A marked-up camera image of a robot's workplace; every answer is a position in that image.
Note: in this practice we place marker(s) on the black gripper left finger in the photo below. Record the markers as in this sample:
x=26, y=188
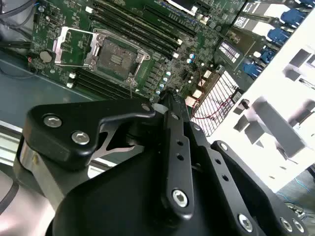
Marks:
x=73, y=115

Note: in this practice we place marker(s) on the metal socket cover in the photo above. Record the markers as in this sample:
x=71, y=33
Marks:
x=58, y=49

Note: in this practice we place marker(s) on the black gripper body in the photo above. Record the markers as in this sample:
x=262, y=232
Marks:
x=118, y=196

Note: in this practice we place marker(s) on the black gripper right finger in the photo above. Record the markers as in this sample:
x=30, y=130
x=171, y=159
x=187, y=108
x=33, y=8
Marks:
x=209, y=169

